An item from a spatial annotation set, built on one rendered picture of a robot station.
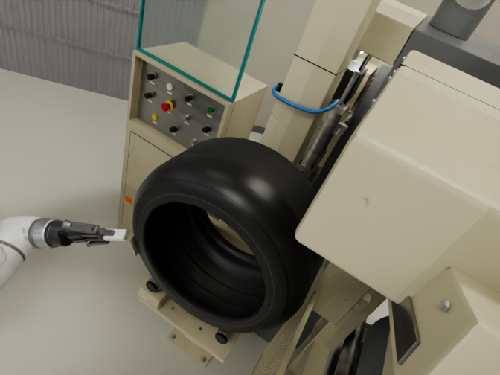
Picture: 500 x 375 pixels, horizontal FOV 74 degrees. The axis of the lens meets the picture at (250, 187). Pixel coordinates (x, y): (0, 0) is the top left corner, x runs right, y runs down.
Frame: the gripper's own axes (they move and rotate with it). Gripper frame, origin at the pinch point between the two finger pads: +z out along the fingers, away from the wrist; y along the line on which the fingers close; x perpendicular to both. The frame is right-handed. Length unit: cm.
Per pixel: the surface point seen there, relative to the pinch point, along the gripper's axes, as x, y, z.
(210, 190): -4.3, -15.4, 32.7
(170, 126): -79, 35, -22
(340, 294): -1, 42, 61
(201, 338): 18.2, 39.5, 15.9
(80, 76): -224, 94, -194
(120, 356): 22, 99, -49
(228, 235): -20.0, 39.1, 18.9
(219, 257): -9.4, 36.3, 17.8
